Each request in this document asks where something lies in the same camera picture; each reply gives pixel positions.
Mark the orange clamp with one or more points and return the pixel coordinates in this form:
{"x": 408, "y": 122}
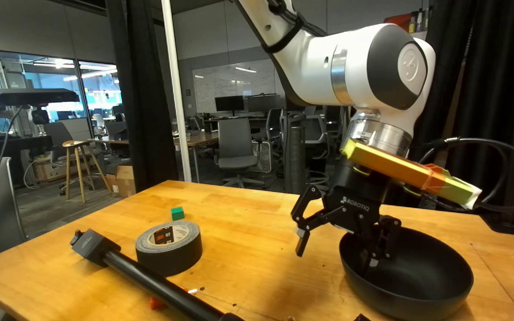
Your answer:
{"x": 156, "y": 304}

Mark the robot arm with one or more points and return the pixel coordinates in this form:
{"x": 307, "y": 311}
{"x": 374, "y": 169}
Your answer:
{"x": 355, "y": 67}

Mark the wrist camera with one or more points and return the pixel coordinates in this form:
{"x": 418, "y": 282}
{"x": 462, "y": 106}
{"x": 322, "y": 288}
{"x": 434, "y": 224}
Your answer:
{"x": 400, "y": 169}

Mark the whiteboard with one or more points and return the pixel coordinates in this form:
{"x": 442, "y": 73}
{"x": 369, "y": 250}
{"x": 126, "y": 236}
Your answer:
{"x": 234, "y": 82}

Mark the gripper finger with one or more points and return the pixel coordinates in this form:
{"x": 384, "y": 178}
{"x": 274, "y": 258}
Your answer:
{"x": 302, "y": 214}
{"x": 384, "y": 236}

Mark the grey office chair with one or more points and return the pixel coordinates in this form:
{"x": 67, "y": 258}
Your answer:
{"x": 235, "y": 142}

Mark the row of monitors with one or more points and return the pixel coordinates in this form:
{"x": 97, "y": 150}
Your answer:
{"x": 230, "y": 103}

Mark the black curtain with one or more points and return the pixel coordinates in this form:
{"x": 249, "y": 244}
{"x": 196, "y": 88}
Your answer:
{"x": 145, "y": 98}
{"x": 489, "y": 89}

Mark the wooden desk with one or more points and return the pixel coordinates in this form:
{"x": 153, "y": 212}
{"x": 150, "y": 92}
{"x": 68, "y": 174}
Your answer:
{"x": 196, "y": 139}

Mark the small black object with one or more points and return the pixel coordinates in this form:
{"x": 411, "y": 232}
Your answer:
{"x": 362, "y": 318}

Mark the cardboard box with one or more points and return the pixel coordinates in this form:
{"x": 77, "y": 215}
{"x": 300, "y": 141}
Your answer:
{"x": 49, "y": 169}
{"x": 125, "y": 180}

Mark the black mount base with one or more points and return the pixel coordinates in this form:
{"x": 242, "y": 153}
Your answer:
{"x": 509, "y": 223}

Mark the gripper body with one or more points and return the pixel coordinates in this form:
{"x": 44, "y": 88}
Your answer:
{"x": 355, "y": 196}

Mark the black stand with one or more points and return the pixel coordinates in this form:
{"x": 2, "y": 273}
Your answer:
{"x": 141, "y": 274}

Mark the white pole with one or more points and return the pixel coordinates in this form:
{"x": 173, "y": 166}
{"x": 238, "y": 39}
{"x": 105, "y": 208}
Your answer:
{"x": 177, "y": 98}

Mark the black cylindrical tower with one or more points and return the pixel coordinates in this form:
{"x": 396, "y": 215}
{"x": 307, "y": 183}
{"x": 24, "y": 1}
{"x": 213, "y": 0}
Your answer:
{"x": 295, "y": 156}

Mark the black bowl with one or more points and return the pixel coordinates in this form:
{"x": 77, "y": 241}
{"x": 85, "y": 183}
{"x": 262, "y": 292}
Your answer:
{"x": 422, "y": 285}

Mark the wooden stool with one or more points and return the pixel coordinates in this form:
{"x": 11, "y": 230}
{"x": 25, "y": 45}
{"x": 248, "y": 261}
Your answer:
{"x": 78, "y": 145}

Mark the green cube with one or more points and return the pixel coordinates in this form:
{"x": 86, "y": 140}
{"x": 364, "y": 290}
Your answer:
{"x": 177, "y": 214}

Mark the roll of black tape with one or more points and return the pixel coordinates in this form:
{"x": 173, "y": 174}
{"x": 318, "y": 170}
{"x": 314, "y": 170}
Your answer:
{"x": 172, "y": 254}

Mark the camera on mount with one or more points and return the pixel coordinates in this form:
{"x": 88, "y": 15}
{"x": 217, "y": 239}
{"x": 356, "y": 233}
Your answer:
{"x": 29, "y": 96}

